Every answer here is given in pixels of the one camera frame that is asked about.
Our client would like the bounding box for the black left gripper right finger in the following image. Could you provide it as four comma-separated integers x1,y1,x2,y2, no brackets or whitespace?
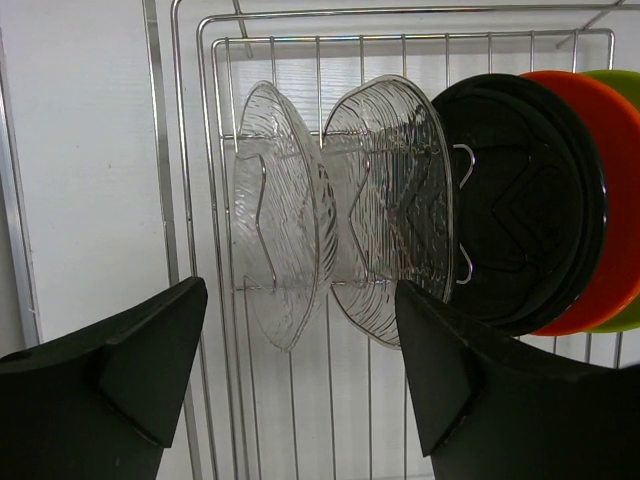
395,280,639,479

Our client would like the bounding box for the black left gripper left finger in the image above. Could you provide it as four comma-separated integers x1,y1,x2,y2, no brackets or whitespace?
1,277,208,479

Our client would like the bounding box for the clear textured glass plate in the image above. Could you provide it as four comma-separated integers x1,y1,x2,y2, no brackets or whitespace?
232,81,339,351

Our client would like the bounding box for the black plastic plate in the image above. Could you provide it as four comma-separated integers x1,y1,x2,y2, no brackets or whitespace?
433,74,608,336

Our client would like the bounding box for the orange plastic plate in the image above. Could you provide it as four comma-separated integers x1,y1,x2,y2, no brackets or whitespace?
521,70,639,336

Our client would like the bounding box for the lime green plastic plate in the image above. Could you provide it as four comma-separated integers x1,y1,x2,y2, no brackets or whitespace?
583,69,639,334

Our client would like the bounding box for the aluminium table edge rail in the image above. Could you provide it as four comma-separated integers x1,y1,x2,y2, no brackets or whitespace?
1,43,41,348

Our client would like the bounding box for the chrome wire dish rack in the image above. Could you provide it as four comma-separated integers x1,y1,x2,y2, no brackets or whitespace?
143,1,639,479

